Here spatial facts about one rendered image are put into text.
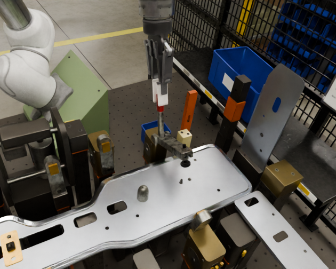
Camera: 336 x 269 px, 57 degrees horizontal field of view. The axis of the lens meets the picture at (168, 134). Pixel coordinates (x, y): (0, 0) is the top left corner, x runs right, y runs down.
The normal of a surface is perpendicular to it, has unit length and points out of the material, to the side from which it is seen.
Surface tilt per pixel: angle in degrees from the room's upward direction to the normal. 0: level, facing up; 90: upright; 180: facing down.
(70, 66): 42
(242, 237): 0
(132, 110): 0
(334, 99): 90
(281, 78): 90
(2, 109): 0
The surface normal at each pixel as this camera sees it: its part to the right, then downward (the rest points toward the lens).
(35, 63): 0.84, -0.19
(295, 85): -0.87, 0.26
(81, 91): -0.46, -0.31
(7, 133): 0.11, -0.73
